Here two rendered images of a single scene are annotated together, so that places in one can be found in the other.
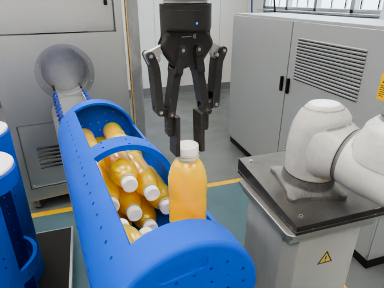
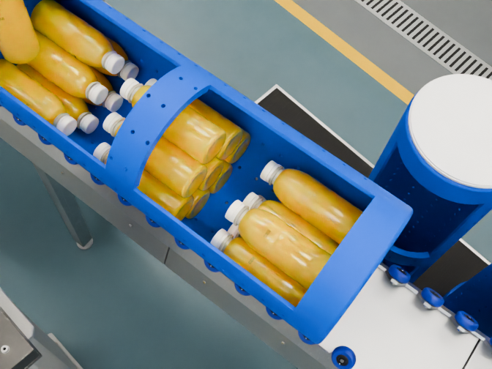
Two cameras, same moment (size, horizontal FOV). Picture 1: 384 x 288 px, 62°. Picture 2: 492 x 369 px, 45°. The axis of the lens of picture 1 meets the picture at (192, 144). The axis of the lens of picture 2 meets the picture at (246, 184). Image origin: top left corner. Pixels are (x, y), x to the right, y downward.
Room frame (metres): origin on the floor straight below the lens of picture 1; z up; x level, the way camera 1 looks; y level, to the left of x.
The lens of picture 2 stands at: (1.31, -0.01, 2.07)
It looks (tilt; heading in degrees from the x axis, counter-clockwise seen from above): 63 degrees down; 145
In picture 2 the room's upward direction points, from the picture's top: 8 degrees clockwise
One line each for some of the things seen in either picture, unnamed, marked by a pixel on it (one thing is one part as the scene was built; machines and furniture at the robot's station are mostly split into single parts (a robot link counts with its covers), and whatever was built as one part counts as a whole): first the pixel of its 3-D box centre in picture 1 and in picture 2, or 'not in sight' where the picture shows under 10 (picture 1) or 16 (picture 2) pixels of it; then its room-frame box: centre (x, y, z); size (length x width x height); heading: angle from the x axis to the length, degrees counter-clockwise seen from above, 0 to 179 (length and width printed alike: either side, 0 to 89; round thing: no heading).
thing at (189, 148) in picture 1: (187, 148); not in sight; (0.50, 0.01, 1.34); 0.04 x 0.04 x 0.02
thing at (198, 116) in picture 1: (199, 130); not in sight; (0.51, -0.01, 1.37); 0.03 x 0.01 x 0.07; 25
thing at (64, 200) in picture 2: not in sight; (67, 206); (0.42, -0.05, 0.31); 0.06 x 0.06 x 0.63; 25
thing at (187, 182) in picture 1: (187, 198); (6, 15); (0.50, 0.01, 1.24); 0.07 x 0.07 x 0.19
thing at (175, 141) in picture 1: (174, 134); not in sight; (0.49, 0.03, 1.37); 0.03 x 0.01 x 0.07; 25
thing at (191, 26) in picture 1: (186, 35); not in sight; (0.50, 0.01, 1.52); 0.08 x 0.07 x 0.09; 115
